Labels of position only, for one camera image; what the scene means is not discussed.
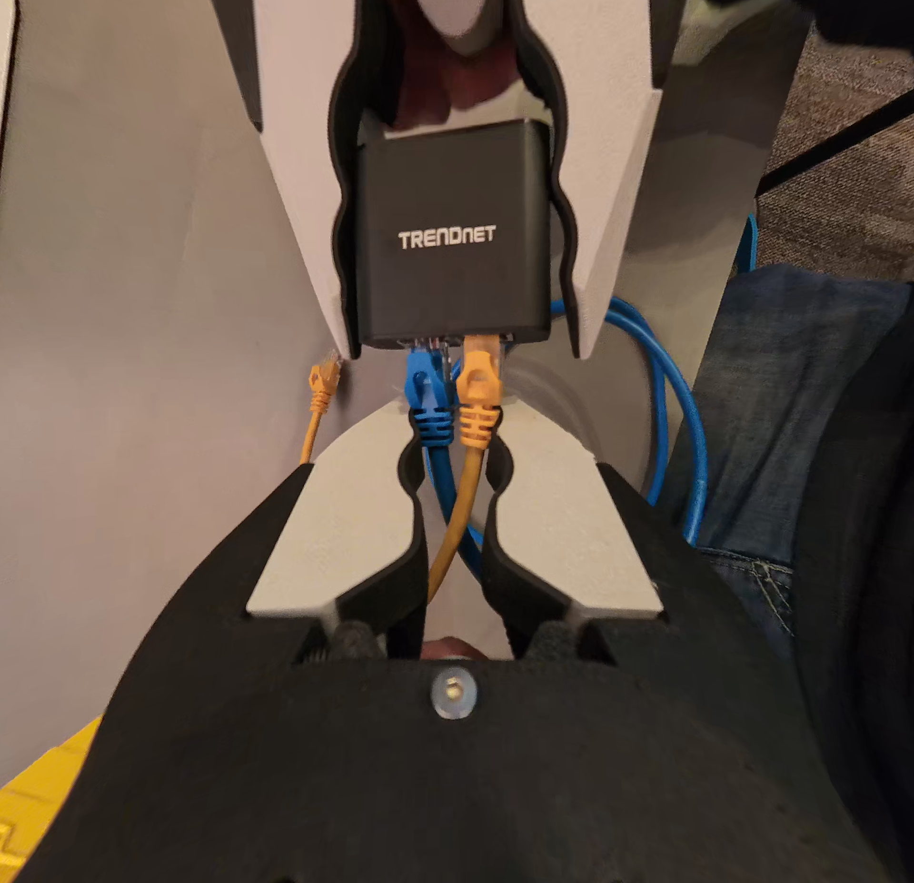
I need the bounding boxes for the person's blue jeans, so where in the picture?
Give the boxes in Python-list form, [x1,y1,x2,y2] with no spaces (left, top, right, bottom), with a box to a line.
[643,262,914,655]

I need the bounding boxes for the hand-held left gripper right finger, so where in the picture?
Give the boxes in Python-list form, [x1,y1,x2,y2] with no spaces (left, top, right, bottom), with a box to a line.
[482,405,666,661]

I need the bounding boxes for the yellow ethernet cable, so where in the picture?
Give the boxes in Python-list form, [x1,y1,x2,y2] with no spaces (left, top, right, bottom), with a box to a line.
[300,333,507,605]

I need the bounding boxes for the yellow plastic bin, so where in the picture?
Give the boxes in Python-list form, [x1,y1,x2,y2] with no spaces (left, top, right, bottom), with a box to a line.
[0,715,104,883]

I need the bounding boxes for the black metal bar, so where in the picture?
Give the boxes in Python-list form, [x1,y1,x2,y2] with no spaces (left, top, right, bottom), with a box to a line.
[757,105,914,198]

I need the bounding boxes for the blue ethernet cable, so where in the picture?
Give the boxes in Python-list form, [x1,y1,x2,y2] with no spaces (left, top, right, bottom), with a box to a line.
[403,212,759,584]

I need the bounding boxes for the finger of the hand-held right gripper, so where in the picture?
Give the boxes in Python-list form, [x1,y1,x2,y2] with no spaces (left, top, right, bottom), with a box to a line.
[510,0,690,360]
[245,0,376,360]

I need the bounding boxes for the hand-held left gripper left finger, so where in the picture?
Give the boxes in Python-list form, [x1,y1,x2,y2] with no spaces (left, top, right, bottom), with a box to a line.
[245,401,433,659]

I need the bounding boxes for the small black ethernet switch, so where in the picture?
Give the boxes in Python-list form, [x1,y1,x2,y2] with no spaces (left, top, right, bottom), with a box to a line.
[353,118,554,348]

